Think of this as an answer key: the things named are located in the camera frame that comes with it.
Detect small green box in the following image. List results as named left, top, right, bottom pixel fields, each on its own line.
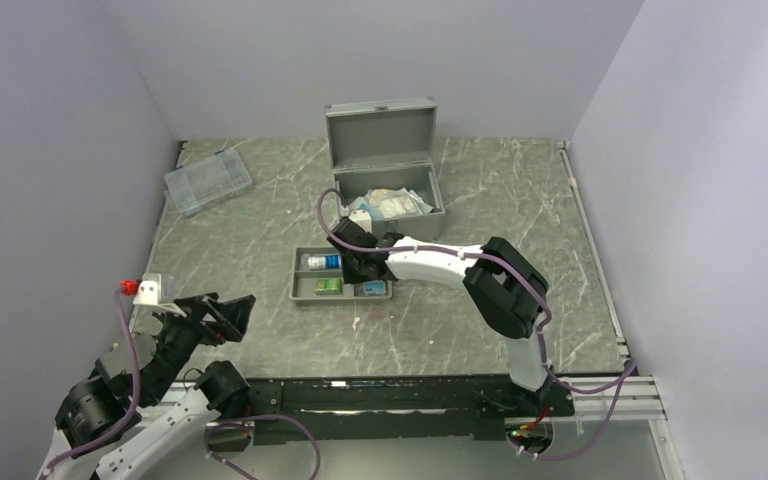
left=314, top=278, right=343, bottom=295

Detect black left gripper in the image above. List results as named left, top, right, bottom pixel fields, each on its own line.
left=144, top=292, right=255, bottom=403

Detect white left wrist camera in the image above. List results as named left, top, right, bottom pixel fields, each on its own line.
left=119, top=273, right=184, bottom=315

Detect clear plastic compartment box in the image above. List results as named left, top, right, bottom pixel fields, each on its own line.
left=164, top=149, right=253, bottom=217

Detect grey metal medicine case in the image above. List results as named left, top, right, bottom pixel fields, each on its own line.
left=325, top=97, right=446, bottom=241

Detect grey plastic divider tray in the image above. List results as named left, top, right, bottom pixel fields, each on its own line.
left=289, top=246, right=393, bottom=305

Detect white blue spray bottle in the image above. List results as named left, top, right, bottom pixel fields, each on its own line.
left=305, top=254, right=342, bottom=271

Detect beige latex gloves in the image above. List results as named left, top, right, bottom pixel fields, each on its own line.
left=366, top=189, right=398, bottom=205

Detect white gauze bag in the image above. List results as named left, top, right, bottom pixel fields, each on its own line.
left=377, top=195, right=434, bottom=219

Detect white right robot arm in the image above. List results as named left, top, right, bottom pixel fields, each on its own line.
left=326, top=218, right=551, bottom=415

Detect blue white wipe packets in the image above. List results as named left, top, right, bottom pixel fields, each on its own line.
left=361, top=280, right=388, bottom=296

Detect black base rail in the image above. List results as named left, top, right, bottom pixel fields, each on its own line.
left=248, top=374, right=575, bottom=445

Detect white bottle green label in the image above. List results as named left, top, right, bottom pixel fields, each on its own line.
left=347, top=197, right=369, bottom=211

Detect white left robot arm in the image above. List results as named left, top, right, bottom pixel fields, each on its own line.
left=38, top=281, right=256, bottom=479

